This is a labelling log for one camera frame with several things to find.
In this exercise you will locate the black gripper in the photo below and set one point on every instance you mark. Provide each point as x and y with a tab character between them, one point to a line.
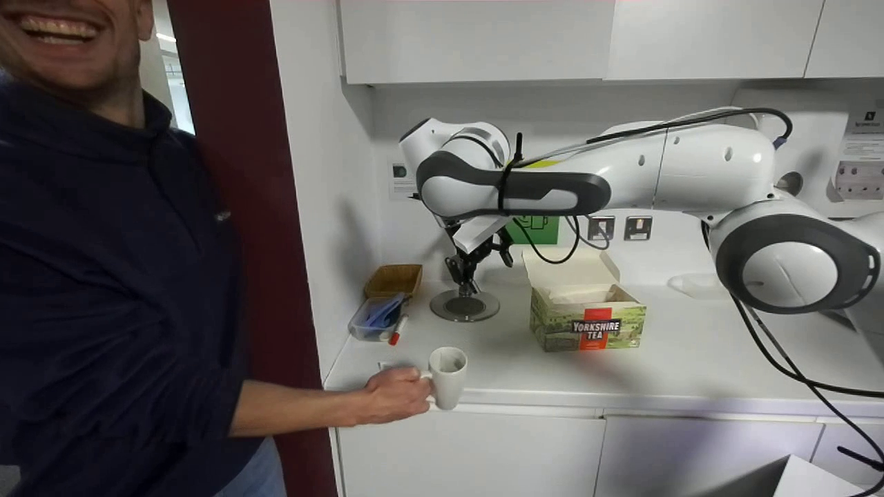
493	249

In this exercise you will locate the white mug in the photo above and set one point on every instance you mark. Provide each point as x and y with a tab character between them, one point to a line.
448	379

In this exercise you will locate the person's right forearm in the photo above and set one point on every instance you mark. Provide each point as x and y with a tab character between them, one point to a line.
293	411

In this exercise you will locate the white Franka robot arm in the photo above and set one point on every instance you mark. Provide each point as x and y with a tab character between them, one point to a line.
701	168

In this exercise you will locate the green tea bag box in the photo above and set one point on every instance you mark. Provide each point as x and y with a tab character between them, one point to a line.
583	322

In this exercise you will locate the person's right hand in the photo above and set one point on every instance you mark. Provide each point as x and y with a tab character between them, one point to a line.
393	395

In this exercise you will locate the green clean after use poster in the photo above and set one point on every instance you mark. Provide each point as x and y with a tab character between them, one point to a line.
535	230

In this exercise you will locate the red pen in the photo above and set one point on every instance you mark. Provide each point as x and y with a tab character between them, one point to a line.
398	332

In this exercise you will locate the blue cloth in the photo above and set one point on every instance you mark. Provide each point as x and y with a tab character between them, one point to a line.
373	318

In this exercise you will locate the white notice label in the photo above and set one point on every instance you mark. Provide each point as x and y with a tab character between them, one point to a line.
398	172

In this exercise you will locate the white lower cabinet door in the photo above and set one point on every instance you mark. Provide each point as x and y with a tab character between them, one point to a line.
471	456
846	452
701	452

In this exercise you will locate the clear plastic lid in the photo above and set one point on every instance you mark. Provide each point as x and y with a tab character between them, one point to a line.
691	286

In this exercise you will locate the white upper cabinet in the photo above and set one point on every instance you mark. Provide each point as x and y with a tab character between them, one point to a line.
571	38

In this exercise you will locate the person in navy sweater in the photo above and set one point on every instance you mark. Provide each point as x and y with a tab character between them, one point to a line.
101	277

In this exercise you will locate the grey appliance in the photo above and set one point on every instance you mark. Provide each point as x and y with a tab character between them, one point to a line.
859	332

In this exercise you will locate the metal wall socket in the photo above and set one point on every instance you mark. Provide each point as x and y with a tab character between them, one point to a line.
600	227
638	227

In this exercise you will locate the white double wall socket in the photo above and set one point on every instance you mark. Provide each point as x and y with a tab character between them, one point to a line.
858	181

